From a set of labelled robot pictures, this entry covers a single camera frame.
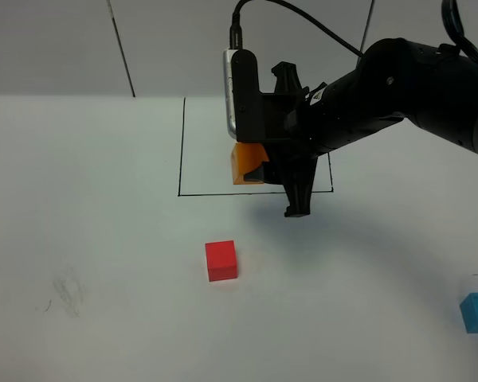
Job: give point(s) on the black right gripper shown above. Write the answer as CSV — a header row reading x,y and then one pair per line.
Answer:
x,y
295,119

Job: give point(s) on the orange block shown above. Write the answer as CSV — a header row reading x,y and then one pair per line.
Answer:
x,y
245,158

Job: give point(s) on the red block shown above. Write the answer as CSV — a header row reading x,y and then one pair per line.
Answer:
x,y
221,261

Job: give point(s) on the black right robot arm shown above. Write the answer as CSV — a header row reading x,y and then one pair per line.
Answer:
x,y
434,88

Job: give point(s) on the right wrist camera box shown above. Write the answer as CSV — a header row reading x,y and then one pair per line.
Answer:
x,y
253,116

